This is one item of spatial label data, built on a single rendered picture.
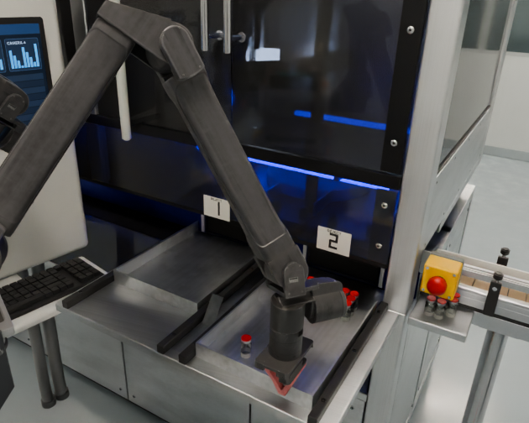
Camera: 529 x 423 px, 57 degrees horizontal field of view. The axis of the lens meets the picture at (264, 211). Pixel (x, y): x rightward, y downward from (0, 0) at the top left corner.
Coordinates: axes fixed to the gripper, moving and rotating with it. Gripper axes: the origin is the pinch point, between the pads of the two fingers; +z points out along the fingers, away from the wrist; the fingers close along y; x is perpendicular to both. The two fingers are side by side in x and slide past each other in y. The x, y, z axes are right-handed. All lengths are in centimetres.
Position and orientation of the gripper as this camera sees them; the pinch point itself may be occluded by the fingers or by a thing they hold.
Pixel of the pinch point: (282, 390)
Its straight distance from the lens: 94.1
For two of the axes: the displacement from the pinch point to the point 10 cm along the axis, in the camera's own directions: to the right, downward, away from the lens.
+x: -8.7, -2.3, 4.4
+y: 5.0, -3.4, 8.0
